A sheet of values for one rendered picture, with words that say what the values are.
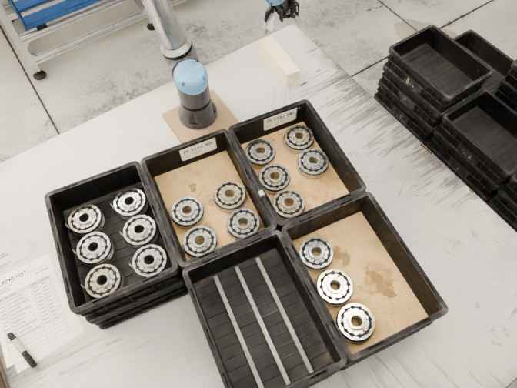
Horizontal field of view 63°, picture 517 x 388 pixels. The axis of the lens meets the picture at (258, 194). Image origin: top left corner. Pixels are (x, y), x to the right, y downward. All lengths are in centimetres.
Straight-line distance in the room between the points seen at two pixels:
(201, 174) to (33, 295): 66
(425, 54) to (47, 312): 204
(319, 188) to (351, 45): 185
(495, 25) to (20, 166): 309
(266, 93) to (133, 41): 162
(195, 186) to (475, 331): 98
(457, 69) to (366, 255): 133
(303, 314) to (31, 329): 84
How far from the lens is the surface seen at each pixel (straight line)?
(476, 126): 235
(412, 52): 242
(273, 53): 190
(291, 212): 133
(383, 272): 133
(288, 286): 127
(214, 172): 144
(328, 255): 128
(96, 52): 326
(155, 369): 139
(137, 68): 305
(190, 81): 155
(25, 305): 158
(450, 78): 235
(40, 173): 180
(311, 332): 124
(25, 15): 300
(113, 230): 142
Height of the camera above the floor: 204
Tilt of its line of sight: 61 degrees down
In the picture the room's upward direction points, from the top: 2 degrees counter-clockwise
